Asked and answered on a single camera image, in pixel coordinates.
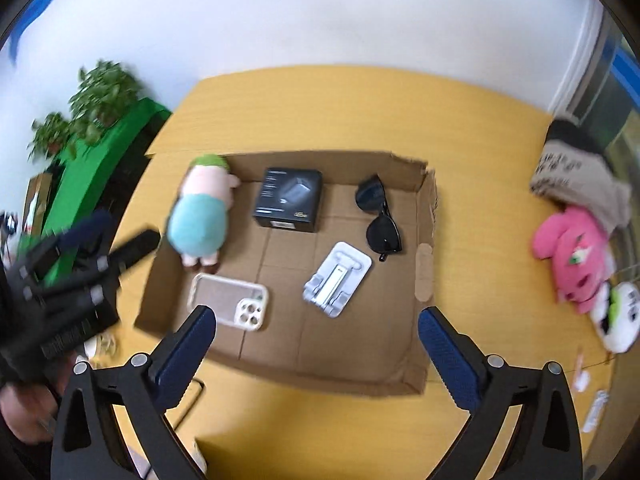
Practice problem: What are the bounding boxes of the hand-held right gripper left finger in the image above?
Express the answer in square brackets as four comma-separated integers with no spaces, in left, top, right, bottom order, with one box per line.
[51,304,218,480]

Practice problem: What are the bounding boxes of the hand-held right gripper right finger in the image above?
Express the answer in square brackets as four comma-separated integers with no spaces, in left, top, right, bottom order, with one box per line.
[416,307,586,480]

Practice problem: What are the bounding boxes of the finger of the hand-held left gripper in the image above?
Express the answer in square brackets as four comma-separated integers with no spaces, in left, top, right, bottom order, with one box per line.
[30,210,114,282]
[107,229,162,277]

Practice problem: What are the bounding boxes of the clear beige phone case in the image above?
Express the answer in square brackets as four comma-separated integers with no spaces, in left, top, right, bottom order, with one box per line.
[187,272,271,332]

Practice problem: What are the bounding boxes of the brown cardboard box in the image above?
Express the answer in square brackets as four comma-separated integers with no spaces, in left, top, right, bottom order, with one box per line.
[134,150,440,397]

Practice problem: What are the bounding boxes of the white folding phone stand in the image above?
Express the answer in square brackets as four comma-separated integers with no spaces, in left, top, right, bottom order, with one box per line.
[302,241,373,318]

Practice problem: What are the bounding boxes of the black sunglasses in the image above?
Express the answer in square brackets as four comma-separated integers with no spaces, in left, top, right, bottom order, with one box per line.
[355,174,403,263]

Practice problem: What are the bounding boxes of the black charger box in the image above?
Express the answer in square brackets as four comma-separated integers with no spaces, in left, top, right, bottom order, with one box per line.
[251,166,323,233]

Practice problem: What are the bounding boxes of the person's left hand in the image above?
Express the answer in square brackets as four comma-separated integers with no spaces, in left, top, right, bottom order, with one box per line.
[0,356,77,444]

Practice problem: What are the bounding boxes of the small white cup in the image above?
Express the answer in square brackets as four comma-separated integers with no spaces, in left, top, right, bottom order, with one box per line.
[85,332,118,361]

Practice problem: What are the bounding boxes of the brown white package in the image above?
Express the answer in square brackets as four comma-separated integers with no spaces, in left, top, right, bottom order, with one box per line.
[22,172,53,236]

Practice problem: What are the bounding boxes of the teal pink plush doll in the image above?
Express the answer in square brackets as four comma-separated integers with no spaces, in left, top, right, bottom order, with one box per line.
[166,154,242,268]

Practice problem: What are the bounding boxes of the green cabinet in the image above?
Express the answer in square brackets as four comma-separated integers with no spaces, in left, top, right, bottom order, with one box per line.
[37,97,173,286]

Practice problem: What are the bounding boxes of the small potted green plant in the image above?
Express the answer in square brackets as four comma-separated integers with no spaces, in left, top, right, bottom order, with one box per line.
[27,112,73,163]

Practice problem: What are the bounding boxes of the large potted green plant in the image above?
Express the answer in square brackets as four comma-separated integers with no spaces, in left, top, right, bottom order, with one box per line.
[67,60,143,143]

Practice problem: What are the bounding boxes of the pink plush toy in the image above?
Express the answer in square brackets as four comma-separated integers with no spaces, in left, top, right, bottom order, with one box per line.
[531,206,613,316]

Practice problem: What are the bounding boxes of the white plush toy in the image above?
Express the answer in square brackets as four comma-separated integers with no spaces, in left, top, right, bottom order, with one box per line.
[590,280,640,353]

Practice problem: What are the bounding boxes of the grey printed cloth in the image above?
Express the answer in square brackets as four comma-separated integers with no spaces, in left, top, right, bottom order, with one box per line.
[529,117,633,233]

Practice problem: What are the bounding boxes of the blue wall decoration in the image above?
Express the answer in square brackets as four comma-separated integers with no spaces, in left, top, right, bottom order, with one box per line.
[7,0,66,66]

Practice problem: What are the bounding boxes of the grey window frame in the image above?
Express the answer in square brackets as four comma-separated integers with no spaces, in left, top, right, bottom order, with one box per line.
[550,10,640,161]

